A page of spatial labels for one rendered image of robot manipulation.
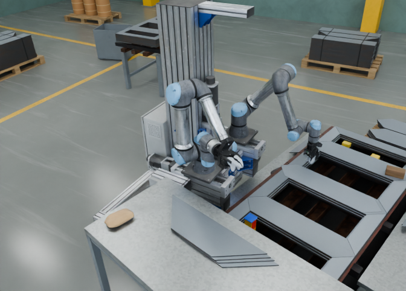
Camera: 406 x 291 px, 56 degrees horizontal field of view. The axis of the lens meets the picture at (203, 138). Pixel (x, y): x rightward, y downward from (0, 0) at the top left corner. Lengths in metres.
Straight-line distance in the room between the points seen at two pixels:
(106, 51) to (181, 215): 5.72
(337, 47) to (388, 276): 4.84
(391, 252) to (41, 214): 3.06
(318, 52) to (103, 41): 3.87
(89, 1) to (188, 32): 8.19
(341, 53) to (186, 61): 4.65
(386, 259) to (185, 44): 1.72
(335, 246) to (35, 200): 2.99
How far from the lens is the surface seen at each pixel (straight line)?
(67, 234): 3.76
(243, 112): 2.72
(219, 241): 1.98
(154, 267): 1.94
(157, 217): 2.17
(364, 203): 2.67
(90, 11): 10.45
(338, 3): 9.46
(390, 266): 2.49
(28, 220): 4.06
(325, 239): 2.37
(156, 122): 2.69
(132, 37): 5.73
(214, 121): 2.13
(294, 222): 2.43
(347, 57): 6.76
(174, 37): 2.38
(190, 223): 2.07
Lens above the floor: 2.54
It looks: 32 degrees down
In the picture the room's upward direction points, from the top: 2 degrees counter-clockwise
